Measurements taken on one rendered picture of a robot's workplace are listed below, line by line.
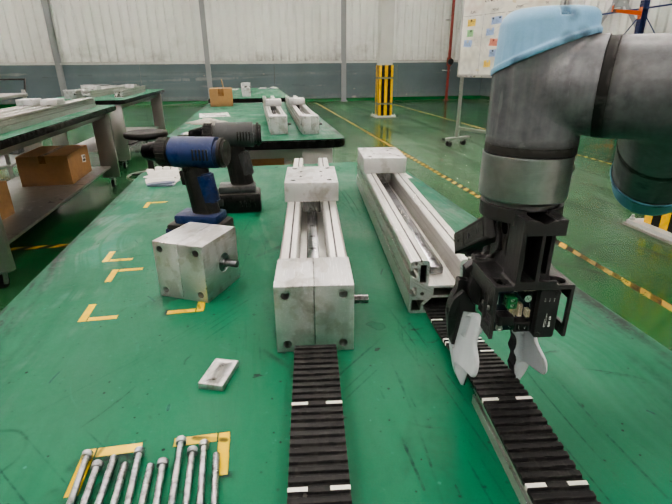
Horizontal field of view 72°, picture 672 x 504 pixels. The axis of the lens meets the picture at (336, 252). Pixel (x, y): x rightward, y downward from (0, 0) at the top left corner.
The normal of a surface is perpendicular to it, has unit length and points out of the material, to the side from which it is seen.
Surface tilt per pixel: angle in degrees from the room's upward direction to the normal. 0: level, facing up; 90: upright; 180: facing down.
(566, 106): 114
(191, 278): 90
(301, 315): 90
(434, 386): 0
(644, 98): 97
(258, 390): 0
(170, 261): 90
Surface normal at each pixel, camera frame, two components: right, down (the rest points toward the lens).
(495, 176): -0.85, 0.20
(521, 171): -0.46, 0.33
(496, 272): 0.00, -0.93
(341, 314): 0.06, 0.38
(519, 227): -1.00, 0.03
